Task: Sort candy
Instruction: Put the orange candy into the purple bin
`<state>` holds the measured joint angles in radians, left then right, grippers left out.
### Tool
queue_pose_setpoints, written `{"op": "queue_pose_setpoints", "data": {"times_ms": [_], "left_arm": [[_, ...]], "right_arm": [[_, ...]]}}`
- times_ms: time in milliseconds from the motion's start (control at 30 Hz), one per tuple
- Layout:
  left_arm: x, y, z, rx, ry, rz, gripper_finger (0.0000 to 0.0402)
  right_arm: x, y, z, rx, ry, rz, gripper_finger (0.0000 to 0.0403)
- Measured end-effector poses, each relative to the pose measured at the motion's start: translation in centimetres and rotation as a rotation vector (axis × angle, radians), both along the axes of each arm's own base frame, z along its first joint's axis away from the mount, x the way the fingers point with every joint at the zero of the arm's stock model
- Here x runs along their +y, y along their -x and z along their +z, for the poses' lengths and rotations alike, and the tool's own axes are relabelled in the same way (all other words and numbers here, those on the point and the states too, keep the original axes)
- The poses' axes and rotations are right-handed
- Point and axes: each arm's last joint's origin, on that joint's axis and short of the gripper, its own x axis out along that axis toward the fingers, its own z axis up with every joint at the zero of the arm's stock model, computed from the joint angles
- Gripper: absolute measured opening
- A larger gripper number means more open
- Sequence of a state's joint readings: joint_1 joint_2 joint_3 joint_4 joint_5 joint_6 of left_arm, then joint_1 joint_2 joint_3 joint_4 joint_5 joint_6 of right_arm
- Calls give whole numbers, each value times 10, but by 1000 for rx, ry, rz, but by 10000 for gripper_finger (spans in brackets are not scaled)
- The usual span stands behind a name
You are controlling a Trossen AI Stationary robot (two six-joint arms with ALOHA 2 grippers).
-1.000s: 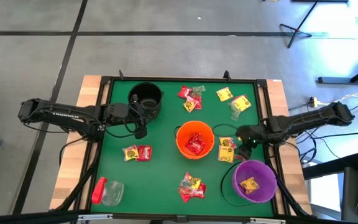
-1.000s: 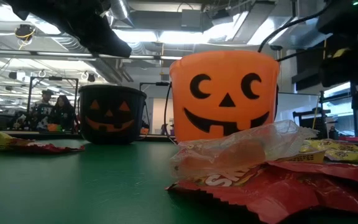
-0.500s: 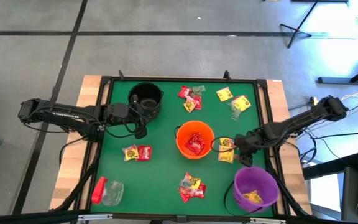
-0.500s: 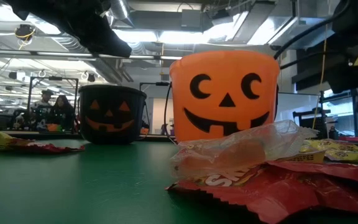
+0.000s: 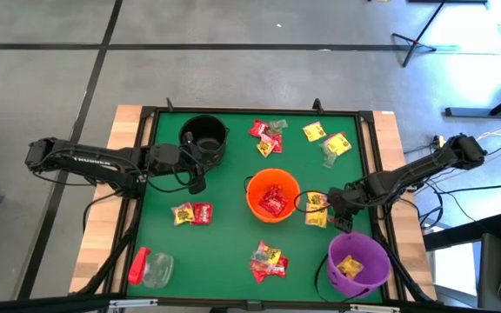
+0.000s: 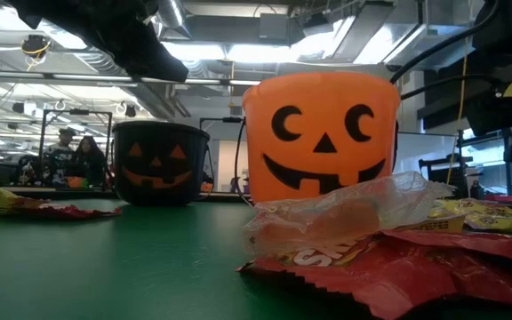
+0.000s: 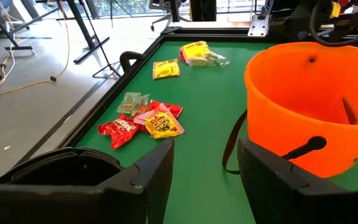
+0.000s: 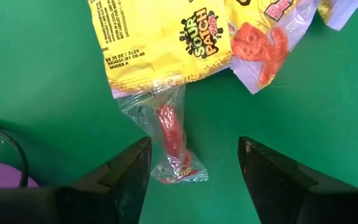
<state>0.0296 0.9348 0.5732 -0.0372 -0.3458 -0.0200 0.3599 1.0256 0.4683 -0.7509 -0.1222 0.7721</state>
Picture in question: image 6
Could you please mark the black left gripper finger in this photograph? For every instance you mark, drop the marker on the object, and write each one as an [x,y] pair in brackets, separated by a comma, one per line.
[158,66]

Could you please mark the red Skittles candy packet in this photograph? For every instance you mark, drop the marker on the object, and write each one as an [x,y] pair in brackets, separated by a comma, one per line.
[460,242]
[371,284]
[69,212]

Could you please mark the clear gummy candy packet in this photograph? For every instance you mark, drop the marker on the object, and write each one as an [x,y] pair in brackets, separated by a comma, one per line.
[371,200]

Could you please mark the orange pumpkin face bucket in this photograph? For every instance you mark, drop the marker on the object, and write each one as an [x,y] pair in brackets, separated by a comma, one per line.
[327,93]

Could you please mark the long ceiling light tube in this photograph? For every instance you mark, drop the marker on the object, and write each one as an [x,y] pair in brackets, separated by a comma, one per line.
[220,82]

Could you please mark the black pumpkin face bucket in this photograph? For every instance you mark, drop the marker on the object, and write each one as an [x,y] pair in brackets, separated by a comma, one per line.
[160,133]

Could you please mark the black equipment rack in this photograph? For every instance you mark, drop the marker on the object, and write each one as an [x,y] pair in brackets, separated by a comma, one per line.
[442,163]

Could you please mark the white screen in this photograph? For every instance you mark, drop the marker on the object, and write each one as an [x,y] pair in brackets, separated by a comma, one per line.
[425,151]

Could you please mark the person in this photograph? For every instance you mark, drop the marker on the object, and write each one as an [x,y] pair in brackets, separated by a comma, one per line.
[60,151]
[90,160]

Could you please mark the grey ceiling unit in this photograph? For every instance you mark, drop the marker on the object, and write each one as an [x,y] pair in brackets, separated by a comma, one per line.
[274,29]

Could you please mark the small orange object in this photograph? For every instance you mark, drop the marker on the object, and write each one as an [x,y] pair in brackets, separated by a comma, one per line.
[77,182]

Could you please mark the green table mat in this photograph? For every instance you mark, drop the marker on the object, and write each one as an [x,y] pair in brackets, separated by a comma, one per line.
[105,266]

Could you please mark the silver air duct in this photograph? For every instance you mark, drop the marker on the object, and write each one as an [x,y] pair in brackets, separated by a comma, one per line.
[173,13]

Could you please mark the black metal frame stand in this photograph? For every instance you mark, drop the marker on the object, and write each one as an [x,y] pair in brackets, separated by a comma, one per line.
[231,119]
[79,112]

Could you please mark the black dome camera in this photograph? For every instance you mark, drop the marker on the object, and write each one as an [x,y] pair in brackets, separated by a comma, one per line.
[395,68]

